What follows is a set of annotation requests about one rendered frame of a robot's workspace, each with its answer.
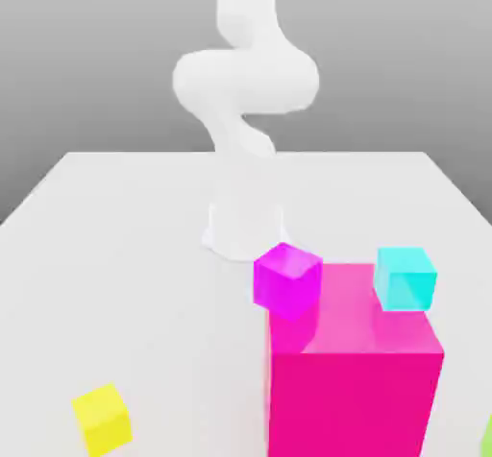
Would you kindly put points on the small green cube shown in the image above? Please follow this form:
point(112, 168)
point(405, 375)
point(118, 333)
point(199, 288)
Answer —
point(488, 439)

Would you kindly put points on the large pink box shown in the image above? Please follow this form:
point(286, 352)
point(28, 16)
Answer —
point(353, 395)

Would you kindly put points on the small yellow cube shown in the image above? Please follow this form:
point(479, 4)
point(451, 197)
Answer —
point(103, 420)

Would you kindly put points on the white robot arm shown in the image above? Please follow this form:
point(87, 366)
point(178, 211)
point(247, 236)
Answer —
point(246, 80)

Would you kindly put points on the small cyan cube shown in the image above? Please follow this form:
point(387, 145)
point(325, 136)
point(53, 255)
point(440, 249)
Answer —
point(407, 280)

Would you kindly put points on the small magenta cube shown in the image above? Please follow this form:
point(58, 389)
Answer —
point(286, 284)

